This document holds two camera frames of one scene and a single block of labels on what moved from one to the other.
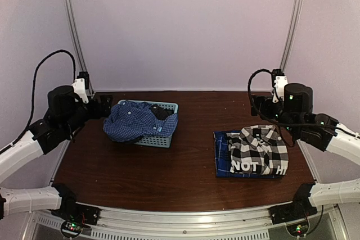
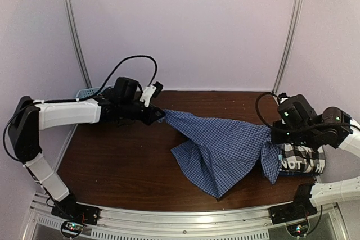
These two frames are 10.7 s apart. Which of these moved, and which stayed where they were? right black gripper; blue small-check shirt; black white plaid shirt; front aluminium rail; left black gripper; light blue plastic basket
Moved: light blue plastic basket; right black gripper; blue small-check shirt; black white plaid shirt; left black gripper
Stayed: front aluminium rail
